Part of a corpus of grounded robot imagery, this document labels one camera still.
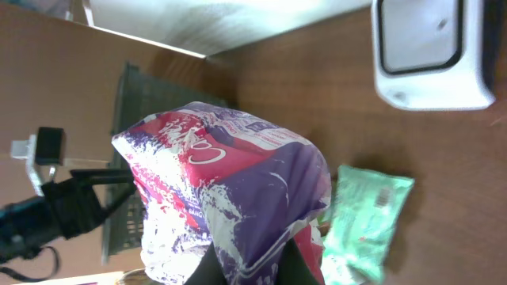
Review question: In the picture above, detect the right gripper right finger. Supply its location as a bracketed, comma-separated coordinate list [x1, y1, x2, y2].
[275, 239, 318, 285]

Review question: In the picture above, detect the red purple pad package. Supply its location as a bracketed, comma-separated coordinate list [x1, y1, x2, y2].
[112, 101, 331, 284]

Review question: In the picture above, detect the grey plastic mesh basket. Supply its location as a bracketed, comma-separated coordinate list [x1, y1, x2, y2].
[101, 61, 231, 265]

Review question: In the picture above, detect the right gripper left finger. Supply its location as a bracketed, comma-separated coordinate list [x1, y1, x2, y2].
[185, 244, 226, 285]

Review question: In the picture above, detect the white barcode scanner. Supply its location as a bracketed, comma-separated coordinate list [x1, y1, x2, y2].
[371, 0, 506, 111]

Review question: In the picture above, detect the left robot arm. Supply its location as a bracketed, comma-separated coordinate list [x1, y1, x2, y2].
[1, 127, 135, 283]

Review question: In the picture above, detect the mint green wipes packet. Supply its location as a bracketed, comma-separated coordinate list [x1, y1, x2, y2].
[321, 165, 415, 285]

